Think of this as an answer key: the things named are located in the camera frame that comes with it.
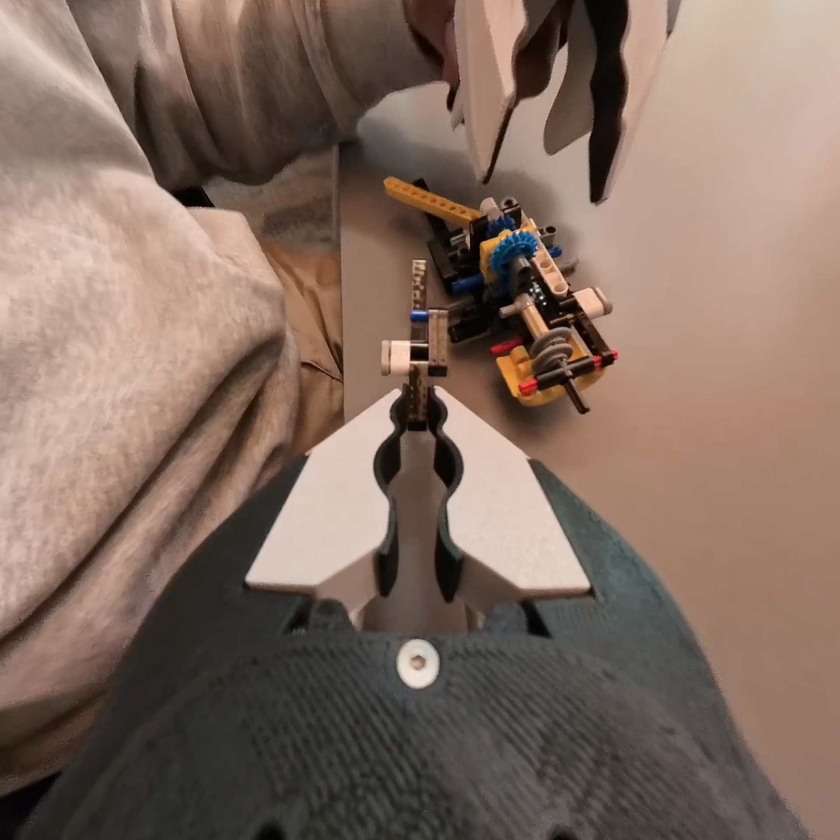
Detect yellow black lego model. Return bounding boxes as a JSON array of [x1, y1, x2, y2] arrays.
[[383, 176, 621, 416]]

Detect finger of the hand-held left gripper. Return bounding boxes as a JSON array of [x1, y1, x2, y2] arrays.
[[449, 0, 577, 186], [542, 0, 681, 206]]

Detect person's left hand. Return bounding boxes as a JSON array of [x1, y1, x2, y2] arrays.
[[406, 0, 460, 111]]

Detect tan trousers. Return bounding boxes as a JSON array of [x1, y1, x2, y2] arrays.
[[262, 244, 346, 421]]

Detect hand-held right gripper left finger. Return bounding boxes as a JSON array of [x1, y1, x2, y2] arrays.
[[245, 387, 404, 626]]

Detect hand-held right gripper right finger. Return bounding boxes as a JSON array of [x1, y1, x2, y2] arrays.
[[430, 386, 593, 630]]

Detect small lego subassembly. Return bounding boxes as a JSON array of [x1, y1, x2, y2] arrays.
[[381, 259, 455, 433]]

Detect grey zip sweatshirt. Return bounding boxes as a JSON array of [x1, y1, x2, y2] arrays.
[[0, 0, 341, 798]]

